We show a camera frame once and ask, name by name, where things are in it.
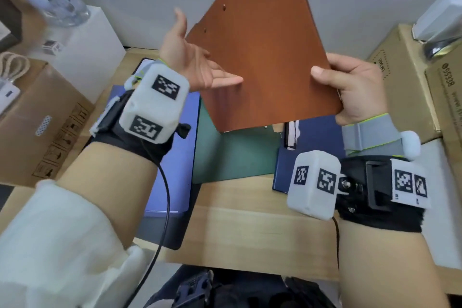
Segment black waist harness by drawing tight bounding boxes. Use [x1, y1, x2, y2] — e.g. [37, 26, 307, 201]
[173, 269, 325, 308]

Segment large black-logo cardboard box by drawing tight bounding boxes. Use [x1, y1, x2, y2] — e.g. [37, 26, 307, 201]
[425, 38, 462, 189]

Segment navy blue folder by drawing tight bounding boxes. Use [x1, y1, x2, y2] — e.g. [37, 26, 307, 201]
[272, 115, 349, 195]

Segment black cable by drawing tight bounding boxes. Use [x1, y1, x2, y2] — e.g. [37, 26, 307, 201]
[331, 216, 342, 270]
[122, 140, 172, 308]

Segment green folder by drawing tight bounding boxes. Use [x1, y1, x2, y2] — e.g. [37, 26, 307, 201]
[192, 100, 289, 185]

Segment person's right forearm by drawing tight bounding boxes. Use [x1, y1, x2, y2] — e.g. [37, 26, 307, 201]
[337, 219, 452, 308]

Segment person's left hand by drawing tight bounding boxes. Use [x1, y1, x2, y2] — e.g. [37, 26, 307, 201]
[158, 7, 244, 92]

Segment person's right hand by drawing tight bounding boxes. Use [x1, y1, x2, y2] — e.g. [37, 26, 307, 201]
[310, 52, 405, 157]

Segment orange brown folder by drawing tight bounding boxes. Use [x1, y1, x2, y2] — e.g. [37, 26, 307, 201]
[184, 0, 344, 133]

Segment black folder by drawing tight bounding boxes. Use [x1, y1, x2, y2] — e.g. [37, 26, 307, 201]
[131, 58, 203, 251]

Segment white paper sheet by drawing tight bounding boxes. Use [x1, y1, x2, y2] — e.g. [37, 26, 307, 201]
[136, 58, 159, 76]

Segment white sleeve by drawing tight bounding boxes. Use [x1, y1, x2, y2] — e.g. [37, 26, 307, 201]
[0, 179, 156, 308]

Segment light blue folder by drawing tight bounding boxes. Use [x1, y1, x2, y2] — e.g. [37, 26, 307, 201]
[106, 84, 202, 215]

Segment small white printed cube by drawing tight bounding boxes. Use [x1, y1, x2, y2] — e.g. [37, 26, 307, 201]
[41, 39, 63, 56]

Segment white plastic box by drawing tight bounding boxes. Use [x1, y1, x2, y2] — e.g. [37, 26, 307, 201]
[411, 0, 462, 43]

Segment dark brown box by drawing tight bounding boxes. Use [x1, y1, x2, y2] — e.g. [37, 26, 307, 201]
[0, 0, 23, 53]

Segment black wrist strap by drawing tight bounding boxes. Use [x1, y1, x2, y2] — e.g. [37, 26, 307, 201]
[88, 89, 192, 166]
[335, 155, 432, 233]

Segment shiny metal object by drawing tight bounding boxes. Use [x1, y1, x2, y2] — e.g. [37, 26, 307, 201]
[422, 35, 462, 62]

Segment tall white box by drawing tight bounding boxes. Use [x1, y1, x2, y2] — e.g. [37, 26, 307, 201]
[21, 5, 127, 104]

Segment cardboard box with pictograms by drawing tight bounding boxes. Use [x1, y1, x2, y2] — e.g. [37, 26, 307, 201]
[0, 58, 95, 188]

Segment person's left forearm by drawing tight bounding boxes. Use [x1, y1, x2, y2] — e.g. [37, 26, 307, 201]
[57, 143, 159, 251]

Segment white wristband ball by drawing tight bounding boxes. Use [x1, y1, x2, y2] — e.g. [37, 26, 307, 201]
[124, 73, 141, 92]
[399, 130, 422, 161]

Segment small-logo cardboard box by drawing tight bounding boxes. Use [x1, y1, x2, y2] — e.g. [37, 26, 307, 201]
[367, 23, 443, 144]

